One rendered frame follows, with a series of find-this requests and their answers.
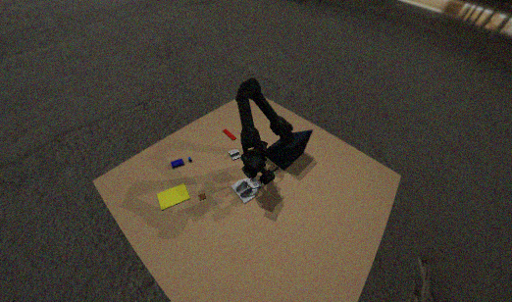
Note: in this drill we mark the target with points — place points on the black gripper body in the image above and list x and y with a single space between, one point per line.
267 176

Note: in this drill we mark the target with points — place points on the yellow flat rectangular plate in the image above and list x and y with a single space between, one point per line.
173 196

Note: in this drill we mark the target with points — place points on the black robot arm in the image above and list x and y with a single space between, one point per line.
250 136

